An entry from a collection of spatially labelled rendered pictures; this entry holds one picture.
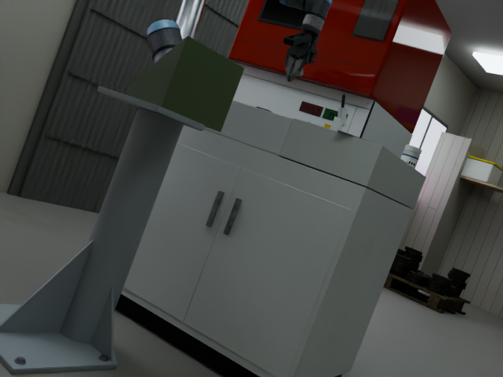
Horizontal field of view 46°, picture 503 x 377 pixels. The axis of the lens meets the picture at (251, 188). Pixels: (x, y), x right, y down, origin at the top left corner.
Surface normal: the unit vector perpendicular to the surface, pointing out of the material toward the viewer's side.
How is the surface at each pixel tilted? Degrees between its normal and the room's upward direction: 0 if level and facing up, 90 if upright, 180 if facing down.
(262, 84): 90
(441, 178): 90
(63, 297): 90
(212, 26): 90
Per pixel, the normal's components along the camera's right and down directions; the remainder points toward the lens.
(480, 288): -0.60, -0.20
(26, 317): 0.72, 0.29
